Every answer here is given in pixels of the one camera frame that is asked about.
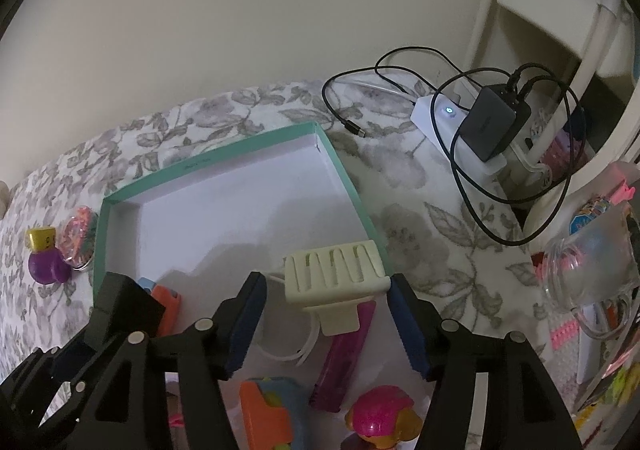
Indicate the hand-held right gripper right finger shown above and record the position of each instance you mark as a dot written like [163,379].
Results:
[407,325]

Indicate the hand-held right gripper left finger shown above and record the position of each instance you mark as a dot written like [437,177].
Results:
[245,325]

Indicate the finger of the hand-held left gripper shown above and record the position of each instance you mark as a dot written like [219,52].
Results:
[45,380]

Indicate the white smart watch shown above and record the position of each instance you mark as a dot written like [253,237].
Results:
[295,359]

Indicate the orange blue toy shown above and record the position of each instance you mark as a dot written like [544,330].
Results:
[265,410]
[167,310]

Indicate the white hair claw clip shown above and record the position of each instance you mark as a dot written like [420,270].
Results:
[330,290]

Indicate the pink doll figure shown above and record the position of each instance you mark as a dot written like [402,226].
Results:
[382,417]

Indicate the teal-rimmed white tray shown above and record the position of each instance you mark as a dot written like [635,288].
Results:
[225,210]

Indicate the purple toy with yellow cap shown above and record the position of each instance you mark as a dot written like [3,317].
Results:
[45,267]

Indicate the grey floral blanket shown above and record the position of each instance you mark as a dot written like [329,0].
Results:
[425,190]

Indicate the round tin of colourful bands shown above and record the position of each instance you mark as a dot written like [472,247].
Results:
[77,237]

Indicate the pink plastic brick strip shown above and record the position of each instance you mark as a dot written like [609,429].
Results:
[565,335]

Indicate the clear jar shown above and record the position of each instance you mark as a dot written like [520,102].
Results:
[590,265]

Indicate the white power strip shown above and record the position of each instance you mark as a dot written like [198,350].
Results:
[435,117]

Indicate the pink storage box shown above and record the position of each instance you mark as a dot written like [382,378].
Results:
[565,154]

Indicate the white wooden chair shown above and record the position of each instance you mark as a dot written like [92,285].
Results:
[595,34]

